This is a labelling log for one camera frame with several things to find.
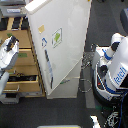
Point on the white Fetch robot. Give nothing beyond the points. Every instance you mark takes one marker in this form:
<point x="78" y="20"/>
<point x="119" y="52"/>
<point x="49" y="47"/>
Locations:
<point x="110" y="70"/>

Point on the green Android sticker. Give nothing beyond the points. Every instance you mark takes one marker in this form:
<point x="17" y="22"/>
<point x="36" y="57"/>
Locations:
<point x="57" y="37"/>

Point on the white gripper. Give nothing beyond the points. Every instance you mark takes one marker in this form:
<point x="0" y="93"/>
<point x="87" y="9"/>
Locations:
<point x="8" y="57"/>

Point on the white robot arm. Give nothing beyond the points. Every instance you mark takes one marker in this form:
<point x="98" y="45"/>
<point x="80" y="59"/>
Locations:
<point x="4" y="75"/>

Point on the wooden drawer cabinet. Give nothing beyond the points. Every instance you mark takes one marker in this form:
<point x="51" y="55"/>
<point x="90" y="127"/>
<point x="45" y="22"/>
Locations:
<point x="25" y="75"/>

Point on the grey box on cabinet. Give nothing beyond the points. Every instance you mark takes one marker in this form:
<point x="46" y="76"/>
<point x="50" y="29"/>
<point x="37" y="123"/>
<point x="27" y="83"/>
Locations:
<point x="13" y="11"/>

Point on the white fridge body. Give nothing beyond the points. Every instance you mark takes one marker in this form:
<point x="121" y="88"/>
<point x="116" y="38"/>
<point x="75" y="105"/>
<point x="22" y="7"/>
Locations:
<point x="66" y="58"/>

